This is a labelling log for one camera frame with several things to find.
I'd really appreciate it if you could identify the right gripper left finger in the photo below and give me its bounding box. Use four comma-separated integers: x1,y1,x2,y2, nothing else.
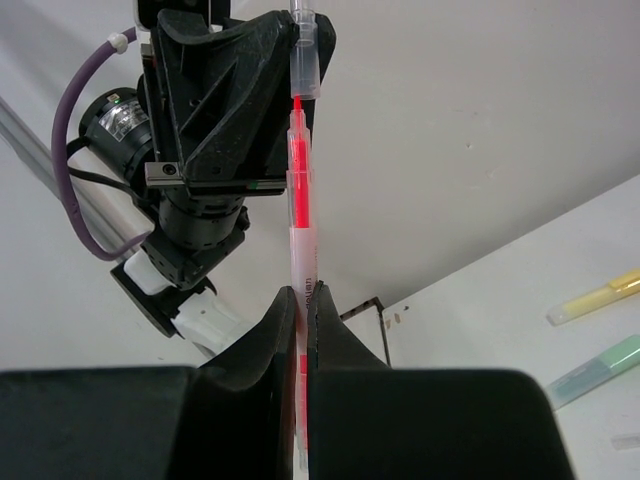
1,287,295,479

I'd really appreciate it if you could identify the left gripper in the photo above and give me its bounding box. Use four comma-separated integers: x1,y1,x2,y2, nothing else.
137,1,336,196

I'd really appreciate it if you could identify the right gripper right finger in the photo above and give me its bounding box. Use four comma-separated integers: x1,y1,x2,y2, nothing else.
307,284,574,479

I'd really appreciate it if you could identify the clear pen cap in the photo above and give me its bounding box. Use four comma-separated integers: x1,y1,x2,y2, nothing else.
290,0,321,100

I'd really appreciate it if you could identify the red pen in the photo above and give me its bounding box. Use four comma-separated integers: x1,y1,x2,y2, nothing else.
287,96,318,472

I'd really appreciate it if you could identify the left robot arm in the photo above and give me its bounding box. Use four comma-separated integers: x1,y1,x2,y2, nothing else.
51,1,336,353

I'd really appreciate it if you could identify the green highlighter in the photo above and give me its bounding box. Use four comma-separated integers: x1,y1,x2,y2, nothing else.
546,334,639,410

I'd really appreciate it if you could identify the yellow highlighter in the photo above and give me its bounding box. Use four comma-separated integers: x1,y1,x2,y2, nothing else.
546,269,639,326

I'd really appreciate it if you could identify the aluminium rail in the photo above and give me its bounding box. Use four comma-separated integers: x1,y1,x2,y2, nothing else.
1,99,130,251

